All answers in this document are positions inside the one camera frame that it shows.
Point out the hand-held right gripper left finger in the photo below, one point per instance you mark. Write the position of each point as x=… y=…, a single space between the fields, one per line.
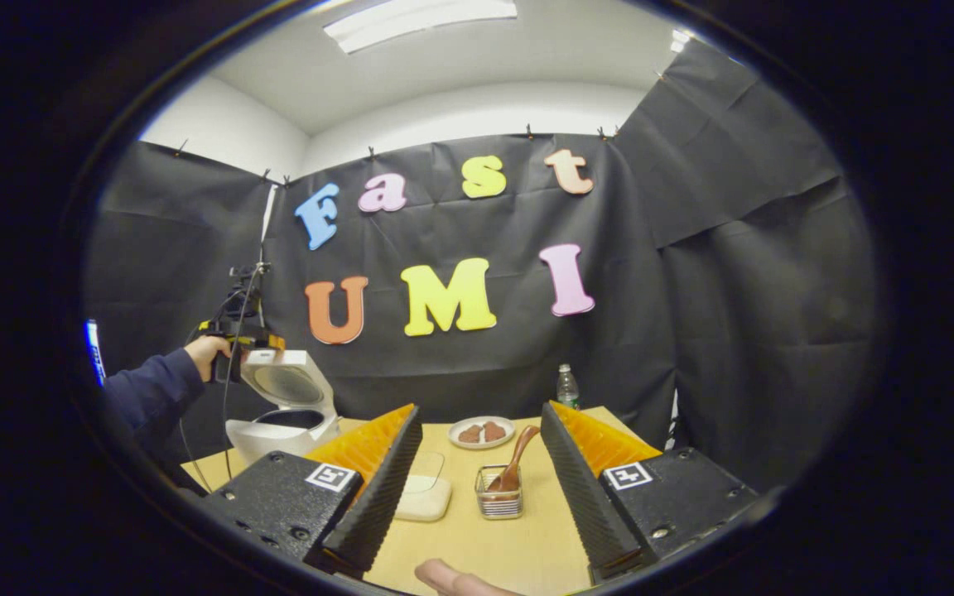
x=382 y=497

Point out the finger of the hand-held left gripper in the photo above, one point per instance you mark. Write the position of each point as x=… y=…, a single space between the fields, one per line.
x=276 y=342

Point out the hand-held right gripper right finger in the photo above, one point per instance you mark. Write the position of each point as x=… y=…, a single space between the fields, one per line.
x=580 y=497

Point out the cream rice container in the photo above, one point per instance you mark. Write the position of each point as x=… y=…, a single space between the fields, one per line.
x=427 y=509

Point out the brown wooden spoon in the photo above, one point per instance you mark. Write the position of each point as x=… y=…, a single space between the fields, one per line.
x=514 y=463

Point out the white rice cooker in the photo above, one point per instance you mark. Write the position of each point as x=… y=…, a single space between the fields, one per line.
x=278 y=434

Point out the white plate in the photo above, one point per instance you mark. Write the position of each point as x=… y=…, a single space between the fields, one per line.
x=454 y=437

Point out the clear plastic water bottle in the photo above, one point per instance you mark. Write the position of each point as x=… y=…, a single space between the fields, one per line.
x=568 y=389

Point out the brown meat piece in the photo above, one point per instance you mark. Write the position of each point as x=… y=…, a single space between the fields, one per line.
x=494 y=430
x=470 y=434

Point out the computer monitor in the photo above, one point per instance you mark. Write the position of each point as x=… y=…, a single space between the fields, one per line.
x=94 y=352

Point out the black backdrop cloth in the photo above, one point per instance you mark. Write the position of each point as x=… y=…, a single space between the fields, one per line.
x=734 y=290

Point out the large ceiling light panel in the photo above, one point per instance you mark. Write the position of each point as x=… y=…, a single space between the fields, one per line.
x=419 y=21

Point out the small ceiling light panel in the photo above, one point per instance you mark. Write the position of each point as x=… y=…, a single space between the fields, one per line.
x=681 y=39

